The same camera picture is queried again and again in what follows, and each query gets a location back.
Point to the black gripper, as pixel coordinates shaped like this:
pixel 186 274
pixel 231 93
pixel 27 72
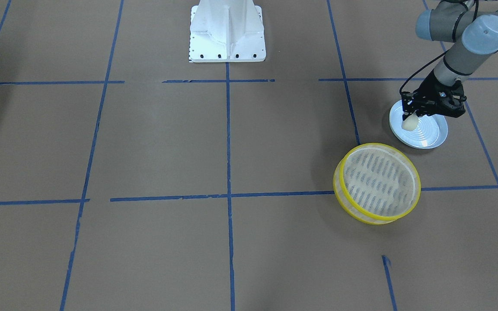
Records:
pixel 427 92

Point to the white steamed bun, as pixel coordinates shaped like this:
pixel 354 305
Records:
pixel 410 123

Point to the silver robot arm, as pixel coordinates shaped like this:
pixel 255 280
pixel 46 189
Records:
pixel 474 38

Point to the yellow bamboo steamer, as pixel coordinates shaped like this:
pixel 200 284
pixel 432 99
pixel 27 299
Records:
pixel 376 184

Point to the light blue plate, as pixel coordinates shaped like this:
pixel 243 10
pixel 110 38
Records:
pixel 431 131

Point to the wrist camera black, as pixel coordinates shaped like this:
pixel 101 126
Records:
pixel 449 100

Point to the white pedestal column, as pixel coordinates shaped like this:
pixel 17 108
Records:
pixel 224 31

